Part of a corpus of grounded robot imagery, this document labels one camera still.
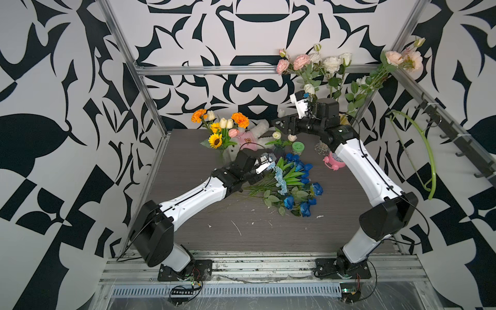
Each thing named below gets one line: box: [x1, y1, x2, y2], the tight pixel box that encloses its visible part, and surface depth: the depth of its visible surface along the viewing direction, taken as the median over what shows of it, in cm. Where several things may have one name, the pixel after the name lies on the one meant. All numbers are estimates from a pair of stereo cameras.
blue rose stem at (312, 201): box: [300, 196, 318, 205], surface depth 91 cm
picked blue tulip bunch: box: [248, 153, 314, 194], surface depth 96 cm
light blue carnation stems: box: [267, 162, 288, 196], surface depth 91 cm
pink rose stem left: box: [276, 48, 322, 102], surface depth 87 cm
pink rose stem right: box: [344, 37, 426, 114], surface depth 80 cm
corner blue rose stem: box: [263, 189, 295, 216], surface depth 89 cm
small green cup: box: [291, 140, 306, 156], surface depth 110 cm
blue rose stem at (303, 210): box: [290, 202, 312, 217], surface depth 88 cm
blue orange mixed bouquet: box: [191, 108, 250, 151], surface depth 85 cm
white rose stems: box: [303, 43, 352, 107], surface depth 88 cm
